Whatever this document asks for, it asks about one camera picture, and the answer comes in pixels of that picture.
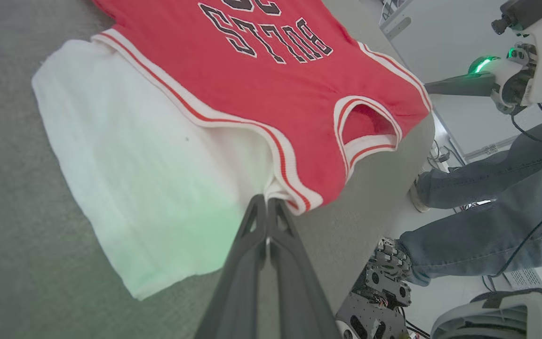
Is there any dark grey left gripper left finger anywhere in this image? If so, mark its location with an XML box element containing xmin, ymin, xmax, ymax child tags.
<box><xmin>195</xmin><ymin>194</ymin><xmax>268</xmax><ymax>339</ymax></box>

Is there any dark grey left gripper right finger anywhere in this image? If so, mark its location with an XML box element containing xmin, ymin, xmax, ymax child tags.
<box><xmin>269</xmin><ymin>198</ymin><xmax>342</xmax><ymax>339</ymax></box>

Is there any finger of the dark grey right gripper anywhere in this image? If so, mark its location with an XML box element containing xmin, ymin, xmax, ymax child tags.
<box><xmin>425</xmin><ymin>72</ymin><xmax>500</xmax><ymax>97</ymax></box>

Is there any red jersey with white sleeves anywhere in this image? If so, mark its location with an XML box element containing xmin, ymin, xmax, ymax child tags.
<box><xmin>31</xmin><ymin>0</ymin><xmax>432</xmax><ymax>301</ymax></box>

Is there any person's leg in blue jeans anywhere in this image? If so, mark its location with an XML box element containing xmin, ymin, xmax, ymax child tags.
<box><xmin>414</xmin><ymin>121</ymin><xmax>542</xmax><ymax>210</ymax></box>
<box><xmin>396</xmin><ymin>158</ymin><xmax>542</xmax><ymax>287</ymax></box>

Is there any white shoe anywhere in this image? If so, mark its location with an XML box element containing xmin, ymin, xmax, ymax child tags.
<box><xmin>408</xmin><ymin>178</ymin><xmax>432</xmax><ymax>213</ymax></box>

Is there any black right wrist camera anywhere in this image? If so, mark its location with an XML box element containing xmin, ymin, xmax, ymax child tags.
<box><xmin>491</xmin><ymin>0</ymin><xmax>542</xmax><ymax>35</ymax></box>

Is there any floor cable bundle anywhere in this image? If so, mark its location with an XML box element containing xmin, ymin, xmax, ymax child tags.
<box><xmin>424</xmin><ymin>139</ymin><xmax>467</xmax><ymax>174</ymax></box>

